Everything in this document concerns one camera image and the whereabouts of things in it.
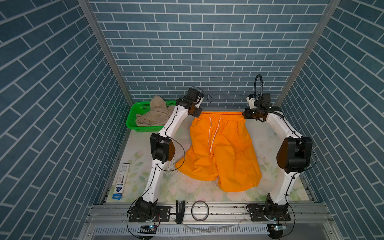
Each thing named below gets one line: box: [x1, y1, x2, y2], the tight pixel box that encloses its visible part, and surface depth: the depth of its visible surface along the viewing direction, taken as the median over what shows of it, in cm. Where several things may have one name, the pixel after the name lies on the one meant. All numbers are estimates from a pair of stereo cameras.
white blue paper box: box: [112, 163, 131, 200], surface depth 84 cm
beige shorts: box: [135, 95, 176, 127], surface depth 113 cm
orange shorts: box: [175, 111, 262, 193], surface depth 95 cm
